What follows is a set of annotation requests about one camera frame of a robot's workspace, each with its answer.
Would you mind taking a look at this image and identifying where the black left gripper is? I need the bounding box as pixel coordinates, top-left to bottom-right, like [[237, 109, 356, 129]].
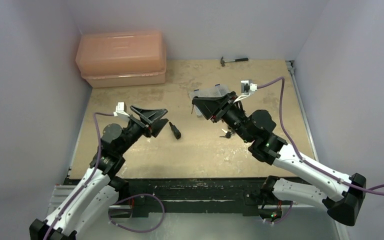
[[117, 106, 168, 155]]

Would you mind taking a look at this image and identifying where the black Kaijing padlock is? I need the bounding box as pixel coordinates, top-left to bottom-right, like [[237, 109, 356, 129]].
[[168, 121, 182, 140]]

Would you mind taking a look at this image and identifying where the bunch of black keys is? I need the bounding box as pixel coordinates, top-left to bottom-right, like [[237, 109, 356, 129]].
[[220, 128, 236, 139]]

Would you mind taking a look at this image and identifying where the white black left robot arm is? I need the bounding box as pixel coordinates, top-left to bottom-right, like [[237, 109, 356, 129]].
[[29, 102, 168, 240]]

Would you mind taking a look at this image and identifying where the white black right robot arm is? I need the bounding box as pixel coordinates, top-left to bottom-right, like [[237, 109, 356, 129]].
[[191, 91, 367, 226]]

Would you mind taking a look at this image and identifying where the clear plastic screw organizer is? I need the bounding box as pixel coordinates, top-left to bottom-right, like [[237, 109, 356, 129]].
[[188, 83, 231, 100]]

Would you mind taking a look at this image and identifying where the small hammer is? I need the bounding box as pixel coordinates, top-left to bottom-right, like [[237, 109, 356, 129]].
[[220, 56, 249, 67]]

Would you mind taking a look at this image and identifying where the pink plastic toolbox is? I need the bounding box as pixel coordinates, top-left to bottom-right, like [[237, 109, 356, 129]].
[[75, 30, 167, 88]]

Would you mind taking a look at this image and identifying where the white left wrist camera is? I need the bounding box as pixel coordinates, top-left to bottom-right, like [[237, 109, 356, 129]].
[[113, 102, 130, 121]]

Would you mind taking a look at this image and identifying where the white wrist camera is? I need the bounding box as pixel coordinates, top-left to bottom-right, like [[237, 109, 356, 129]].
[[234, 79, 258, 103], [113, 102, 130, 121]]

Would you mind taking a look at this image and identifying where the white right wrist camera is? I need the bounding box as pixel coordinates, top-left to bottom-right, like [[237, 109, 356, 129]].
[[234, 79, 258, 103]]

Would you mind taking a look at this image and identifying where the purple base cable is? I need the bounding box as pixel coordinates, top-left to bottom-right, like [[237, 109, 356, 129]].
[[107, 194, 165, 234]]

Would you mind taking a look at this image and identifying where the aluminium frame rail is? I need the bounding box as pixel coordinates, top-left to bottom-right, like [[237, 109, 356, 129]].
[[285, 60, 319, 161]]

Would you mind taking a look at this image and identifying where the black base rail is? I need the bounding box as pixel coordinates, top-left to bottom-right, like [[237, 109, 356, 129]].
[[62, 174, 299, 220]]

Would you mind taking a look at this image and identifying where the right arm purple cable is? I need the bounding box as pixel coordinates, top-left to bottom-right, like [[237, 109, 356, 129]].
[[256, 76, 384, 197]]

